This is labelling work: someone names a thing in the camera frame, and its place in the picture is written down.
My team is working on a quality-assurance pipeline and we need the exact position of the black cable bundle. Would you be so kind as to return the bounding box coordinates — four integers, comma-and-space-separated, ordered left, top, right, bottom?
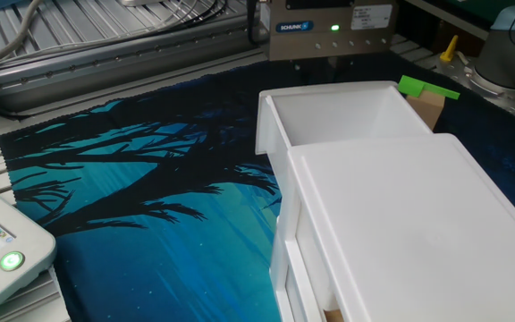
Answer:
118, 0, 258, 46

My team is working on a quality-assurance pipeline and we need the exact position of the yellow plastic clip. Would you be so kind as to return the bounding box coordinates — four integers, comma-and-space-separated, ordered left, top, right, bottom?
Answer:
439, 34, 460, 63

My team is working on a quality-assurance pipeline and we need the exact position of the white robot teach pendant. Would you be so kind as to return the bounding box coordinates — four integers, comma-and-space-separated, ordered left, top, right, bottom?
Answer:
0, 176, 58, 322

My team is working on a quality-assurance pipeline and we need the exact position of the grey aluminium rail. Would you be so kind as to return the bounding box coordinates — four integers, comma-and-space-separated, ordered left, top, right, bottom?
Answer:
0, 20, 270, 113

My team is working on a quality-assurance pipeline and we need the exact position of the green and tan block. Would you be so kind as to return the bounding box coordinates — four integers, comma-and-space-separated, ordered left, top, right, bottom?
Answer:
405, 89, 446, 131

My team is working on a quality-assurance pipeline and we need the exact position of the white plastic drawer cabinet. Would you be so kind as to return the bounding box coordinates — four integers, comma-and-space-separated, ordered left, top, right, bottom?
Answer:
269, 132, 515, 322

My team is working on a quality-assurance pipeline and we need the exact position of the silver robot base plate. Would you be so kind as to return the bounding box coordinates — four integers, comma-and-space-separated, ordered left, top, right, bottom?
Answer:
425, 53, 515, 133

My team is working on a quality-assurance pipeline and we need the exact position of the thick grey cable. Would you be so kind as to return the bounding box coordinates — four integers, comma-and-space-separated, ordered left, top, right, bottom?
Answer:
0, 0, 45, 73

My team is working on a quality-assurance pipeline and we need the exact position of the forest sunset print cloth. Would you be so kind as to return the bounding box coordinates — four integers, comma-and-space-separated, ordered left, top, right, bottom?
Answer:
0, 53, 515, 322

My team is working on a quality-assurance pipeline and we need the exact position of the white plastic drawer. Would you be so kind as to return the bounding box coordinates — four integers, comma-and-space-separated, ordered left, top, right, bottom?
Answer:
255, 80, 434, 180

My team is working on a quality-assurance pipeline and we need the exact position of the grey Schunk gripper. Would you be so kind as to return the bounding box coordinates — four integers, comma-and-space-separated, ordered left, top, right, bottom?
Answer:
259, 0, 400, 89

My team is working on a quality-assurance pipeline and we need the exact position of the green plastic flag piece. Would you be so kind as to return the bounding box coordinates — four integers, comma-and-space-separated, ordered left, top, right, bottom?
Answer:
397, 74, 461, 101

